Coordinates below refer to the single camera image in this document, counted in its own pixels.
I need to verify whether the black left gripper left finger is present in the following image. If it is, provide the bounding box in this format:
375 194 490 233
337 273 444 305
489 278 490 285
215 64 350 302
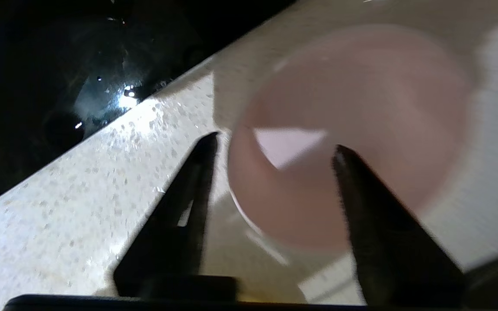
114 132 237 298

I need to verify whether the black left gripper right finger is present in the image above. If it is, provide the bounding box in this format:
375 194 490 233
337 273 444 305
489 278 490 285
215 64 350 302
332 145 466 307

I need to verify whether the pink plastic bowl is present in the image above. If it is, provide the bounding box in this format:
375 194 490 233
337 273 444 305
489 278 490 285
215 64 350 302
227 24 470 253

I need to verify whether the black induction cooktop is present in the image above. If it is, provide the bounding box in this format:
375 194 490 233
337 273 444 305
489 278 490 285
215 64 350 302
0 0 297 214

